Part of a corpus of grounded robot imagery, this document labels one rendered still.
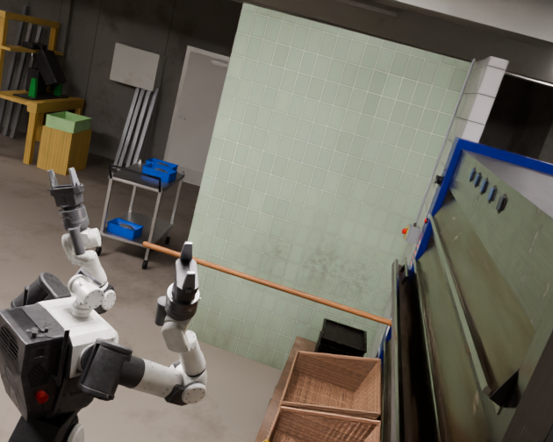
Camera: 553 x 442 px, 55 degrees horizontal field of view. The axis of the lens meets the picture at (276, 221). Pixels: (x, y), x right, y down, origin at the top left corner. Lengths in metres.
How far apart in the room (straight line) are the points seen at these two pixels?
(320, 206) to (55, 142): 5.09
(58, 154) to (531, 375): 7.54
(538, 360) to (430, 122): 2.79
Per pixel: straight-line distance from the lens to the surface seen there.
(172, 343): 1.58
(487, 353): 1.44
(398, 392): 1.74
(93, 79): 9.74
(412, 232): 3.58
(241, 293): 4.25
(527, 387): 1.23
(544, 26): 3.88
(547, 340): 1.19
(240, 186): 4.02
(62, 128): 8.18
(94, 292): 1.69
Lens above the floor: 2.26
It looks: 16 degrees down
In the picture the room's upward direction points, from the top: 16 degrees clockwise
